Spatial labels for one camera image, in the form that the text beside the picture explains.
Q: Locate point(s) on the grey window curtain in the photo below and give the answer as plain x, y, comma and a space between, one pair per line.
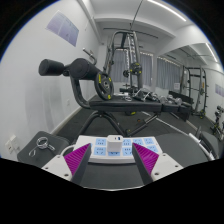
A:
168, 75
146, 66

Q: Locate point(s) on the small purple wall poster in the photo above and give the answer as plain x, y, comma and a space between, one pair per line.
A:
220, 90

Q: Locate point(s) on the long ceiling light strip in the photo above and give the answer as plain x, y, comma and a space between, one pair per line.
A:
166, 9

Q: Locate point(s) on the white charger block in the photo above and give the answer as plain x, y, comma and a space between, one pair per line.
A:
114, 145

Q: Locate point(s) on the black padded exercise machine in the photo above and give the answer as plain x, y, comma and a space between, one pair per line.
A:
208, 141

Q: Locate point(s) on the short ceiling light strip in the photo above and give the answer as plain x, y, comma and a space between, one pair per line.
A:
211, 51

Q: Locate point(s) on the black yellow-marked weight plate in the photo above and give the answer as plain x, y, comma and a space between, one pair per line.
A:
100, 85

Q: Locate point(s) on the black padded seat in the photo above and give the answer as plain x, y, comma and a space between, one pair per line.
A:
57, 139

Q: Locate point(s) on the white power strip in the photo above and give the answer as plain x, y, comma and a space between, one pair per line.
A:
100, 147

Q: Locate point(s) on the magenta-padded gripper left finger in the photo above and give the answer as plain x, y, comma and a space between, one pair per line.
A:
77, 158

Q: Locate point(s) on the chrome dumbbell group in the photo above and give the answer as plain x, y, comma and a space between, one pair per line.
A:
166, 99

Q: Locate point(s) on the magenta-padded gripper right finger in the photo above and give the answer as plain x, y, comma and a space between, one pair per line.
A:
146, 158

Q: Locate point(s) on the white wall socket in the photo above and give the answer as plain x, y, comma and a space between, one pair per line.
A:
11, 144

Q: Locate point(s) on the black weight bench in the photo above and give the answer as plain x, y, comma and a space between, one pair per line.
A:
123, 106

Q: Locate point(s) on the black squat rack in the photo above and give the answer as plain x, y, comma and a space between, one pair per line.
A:
203, 86

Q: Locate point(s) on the metal spring collar clamp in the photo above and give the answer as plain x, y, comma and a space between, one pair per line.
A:
42, 142

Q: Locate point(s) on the small black weight plate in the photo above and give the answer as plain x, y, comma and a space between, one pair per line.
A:
135, 68

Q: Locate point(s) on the black exercise bike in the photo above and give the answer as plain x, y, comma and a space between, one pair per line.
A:
218, 123

